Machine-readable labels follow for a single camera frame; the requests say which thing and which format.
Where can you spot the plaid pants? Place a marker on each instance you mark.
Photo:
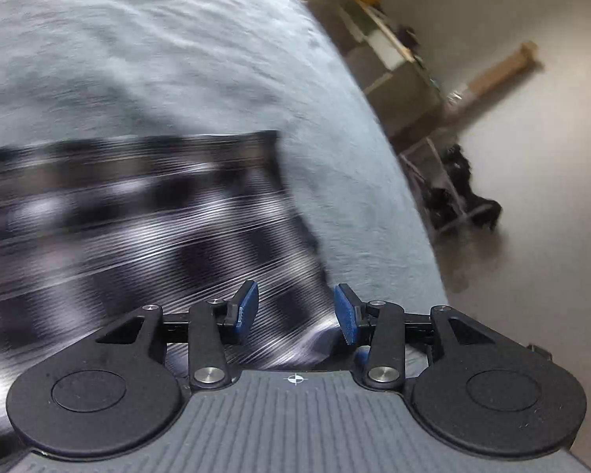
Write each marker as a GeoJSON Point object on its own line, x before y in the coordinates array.
{"type": "Point", "coordinates": [128, 231]}

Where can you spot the open shelf unit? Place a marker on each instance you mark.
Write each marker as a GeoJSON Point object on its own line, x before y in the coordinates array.
{"type": "Point", "coordinates": [399, 83]}

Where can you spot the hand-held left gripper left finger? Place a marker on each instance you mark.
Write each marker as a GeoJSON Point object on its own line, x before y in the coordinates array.
{"type": "Point", "coordinates": [246, 308]}

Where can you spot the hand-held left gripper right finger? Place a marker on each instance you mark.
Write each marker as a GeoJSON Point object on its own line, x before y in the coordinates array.
{"type": "Point", "coordinates": [347, 315]}

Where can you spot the white rack frame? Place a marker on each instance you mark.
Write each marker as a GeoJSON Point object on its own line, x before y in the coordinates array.
{"type": "Point", "coordinates": [413, 165]}

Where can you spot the black bag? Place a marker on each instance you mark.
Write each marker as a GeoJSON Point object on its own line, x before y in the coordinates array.
{"type": "Point", "coordinates": [460, 172]}

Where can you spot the grey bed sheet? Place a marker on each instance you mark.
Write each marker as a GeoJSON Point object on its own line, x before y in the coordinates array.
{"type": "Point", "coordinates": [177, 59]}

